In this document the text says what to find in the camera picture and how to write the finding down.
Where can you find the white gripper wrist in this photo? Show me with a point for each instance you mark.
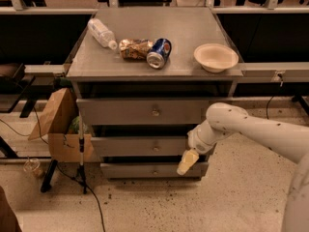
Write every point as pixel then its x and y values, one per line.
pixel 197 141

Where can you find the grey drawer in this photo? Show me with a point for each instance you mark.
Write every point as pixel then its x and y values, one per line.
pixel 144 111
pixel 151 170
pixel 140 146

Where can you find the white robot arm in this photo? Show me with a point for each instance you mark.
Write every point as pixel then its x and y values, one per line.
pixel 287 140

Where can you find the grey bottom drawer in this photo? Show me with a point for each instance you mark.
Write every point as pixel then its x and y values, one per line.
pixel 151 170

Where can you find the grey drawer cabinet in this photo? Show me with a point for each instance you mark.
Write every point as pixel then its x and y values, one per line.
pixel 99 73

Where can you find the grey top drawer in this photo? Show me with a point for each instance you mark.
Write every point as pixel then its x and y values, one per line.
pixel 144 111

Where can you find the white paper bowl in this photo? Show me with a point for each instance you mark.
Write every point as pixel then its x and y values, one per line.
pixel 215 57

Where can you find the blue soda can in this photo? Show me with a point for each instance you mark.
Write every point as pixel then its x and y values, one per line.
pixel 159 53

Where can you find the black tripod stand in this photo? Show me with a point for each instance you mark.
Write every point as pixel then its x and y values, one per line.
pixel 80 169

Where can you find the crumpled snack bag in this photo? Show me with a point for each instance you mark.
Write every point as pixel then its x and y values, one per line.
pixel 135 49

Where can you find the brown cardboard box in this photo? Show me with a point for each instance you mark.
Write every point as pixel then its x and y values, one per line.
pixel 54 122

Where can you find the clear plastic water bottle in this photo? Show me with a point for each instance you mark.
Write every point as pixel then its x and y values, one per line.
pixel 102 34

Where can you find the clear plastic cup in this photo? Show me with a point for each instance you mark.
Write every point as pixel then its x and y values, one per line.
pixel 33 166

